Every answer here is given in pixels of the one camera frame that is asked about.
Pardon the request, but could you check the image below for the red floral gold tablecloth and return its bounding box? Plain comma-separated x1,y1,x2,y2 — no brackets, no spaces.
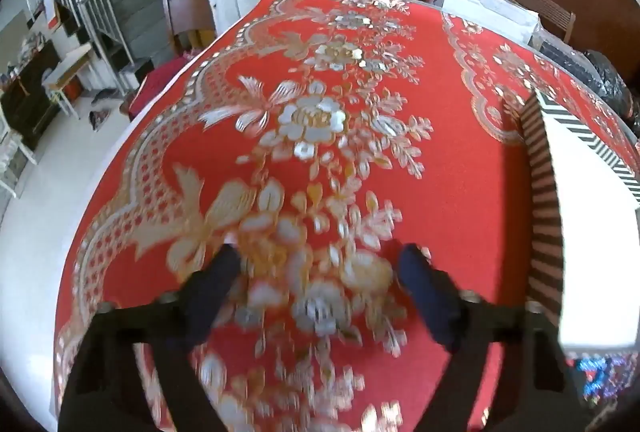
54,0,639,431

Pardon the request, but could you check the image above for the small white side table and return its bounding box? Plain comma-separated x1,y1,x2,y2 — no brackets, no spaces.
41,42,98,119

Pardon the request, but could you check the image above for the black plastic bag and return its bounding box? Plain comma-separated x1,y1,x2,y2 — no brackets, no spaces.
585,50,634,121

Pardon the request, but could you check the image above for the black white striped tray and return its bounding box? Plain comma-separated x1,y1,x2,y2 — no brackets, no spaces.
521,92,639,354

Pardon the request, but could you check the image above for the round dark wooden table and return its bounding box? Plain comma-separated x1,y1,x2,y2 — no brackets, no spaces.
552,0,640,92

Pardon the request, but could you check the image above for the wooden slatted chair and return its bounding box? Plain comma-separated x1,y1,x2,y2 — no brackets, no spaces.
512,0,576,44

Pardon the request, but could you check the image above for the white cardboard box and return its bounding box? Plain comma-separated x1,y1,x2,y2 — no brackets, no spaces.
426,0,540,44

